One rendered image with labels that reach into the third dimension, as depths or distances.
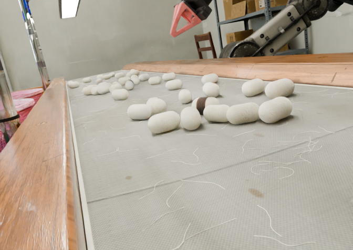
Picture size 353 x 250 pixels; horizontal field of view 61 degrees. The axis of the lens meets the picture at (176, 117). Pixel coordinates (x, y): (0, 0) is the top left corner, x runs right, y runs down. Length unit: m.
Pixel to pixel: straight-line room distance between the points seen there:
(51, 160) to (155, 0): 5.24
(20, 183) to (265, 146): 0.16
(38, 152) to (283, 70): 0.37
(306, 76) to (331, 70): 0.04
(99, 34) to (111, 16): 0.36
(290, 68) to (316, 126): 0.23
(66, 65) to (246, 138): 4.99
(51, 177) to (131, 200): 0.05
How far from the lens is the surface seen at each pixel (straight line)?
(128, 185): 0.20
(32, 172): 0.20
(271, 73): 0.50
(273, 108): 0.27
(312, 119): 0.28
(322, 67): 0.44
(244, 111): 0.28
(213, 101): 0.33
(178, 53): 5.43
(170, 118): 0.29
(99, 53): 5.19
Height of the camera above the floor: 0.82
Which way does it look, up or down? 14 degrees down
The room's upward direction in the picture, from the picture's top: 10 degrees counter-clockwise
